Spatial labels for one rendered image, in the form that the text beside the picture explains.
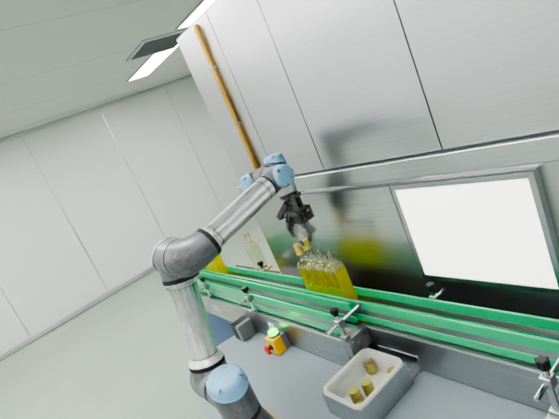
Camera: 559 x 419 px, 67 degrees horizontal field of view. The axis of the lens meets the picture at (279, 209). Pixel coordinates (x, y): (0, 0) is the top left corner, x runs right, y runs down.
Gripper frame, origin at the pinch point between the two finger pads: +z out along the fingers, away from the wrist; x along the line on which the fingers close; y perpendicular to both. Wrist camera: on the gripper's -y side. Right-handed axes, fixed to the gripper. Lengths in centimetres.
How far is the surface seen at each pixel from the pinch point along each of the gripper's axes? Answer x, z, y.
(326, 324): -13.5, 26.5, 12.1
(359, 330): -9.2, 29.2, 23.6
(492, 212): 12, -4, 69
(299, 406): -37, 43, 14
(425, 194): 12, -11, 51
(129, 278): 39, 109, -573
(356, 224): 11.9, -1.0, 17.7
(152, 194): 135, 6, -574
